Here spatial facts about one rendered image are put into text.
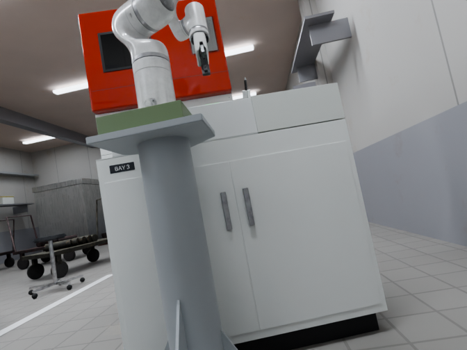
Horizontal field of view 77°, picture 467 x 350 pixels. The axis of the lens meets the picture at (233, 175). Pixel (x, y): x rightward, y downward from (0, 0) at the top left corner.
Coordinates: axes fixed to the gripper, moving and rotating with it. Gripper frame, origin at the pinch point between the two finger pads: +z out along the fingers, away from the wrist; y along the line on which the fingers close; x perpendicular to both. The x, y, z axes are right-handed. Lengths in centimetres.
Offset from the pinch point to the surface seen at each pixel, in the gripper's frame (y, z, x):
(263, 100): 0.6, 18.0, 19.7
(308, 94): 0.4, 18.6, 37.7
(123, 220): -7, 53, -39
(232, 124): -1.0, 25.2, 6.0
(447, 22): -38, -36, 149
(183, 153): 18.5, 41.5, -12.3
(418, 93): -87, -18, 156
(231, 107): 0.5, 18.6, 6.8
